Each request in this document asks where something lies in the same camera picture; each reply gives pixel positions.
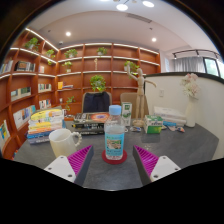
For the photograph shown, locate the green and white box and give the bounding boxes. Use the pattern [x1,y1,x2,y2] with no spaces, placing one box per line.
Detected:
[143,114,164,135]

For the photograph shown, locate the stack of colourful books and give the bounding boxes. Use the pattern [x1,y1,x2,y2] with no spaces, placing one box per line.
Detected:
[26,108,68,145]

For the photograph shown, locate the dark navy office chair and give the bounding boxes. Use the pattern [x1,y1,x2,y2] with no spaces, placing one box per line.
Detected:
[81,91,113,114]

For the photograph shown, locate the white vase with flowers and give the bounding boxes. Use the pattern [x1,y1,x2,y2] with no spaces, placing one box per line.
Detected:
[179,72,202,129]

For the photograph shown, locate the stack of white books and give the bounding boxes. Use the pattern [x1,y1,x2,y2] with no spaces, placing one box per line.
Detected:
[153,105,188,128]

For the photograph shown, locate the orange wooden bookshelf unit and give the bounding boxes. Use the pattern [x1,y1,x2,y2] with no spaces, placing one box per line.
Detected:
[0,27,162,161]

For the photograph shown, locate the small green white carton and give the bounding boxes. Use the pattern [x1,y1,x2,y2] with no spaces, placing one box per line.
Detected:
[121,101,133,127]

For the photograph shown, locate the recessed ceiling lights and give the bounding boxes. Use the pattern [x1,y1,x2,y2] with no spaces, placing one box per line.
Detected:
[64,0,158,44]

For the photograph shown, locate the window with grey curtain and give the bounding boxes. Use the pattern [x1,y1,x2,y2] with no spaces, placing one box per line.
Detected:
[171,49,224,79]

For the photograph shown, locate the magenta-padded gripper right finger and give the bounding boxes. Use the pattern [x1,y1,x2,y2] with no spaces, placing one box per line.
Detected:
[132,144,182,187]

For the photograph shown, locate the clear water bottle blue cap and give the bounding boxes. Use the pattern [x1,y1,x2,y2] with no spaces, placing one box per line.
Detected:
[103,104,126,161]

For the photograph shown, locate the wooden artist mannequin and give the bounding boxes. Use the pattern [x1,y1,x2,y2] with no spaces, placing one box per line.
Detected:
[126,63,158,128]

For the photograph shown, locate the cream ceramic mug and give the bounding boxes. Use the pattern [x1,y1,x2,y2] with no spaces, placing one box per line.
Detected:
[48,128,83,159]

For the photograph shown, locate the stack of dark books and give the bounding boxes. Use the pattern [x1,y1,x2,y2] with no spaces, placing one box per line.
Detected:
[71,112,111,136]

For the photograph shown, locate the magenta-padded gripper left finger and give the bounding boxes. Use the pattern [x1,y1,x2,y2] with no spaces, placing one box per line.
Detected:
[43,144,95,187]

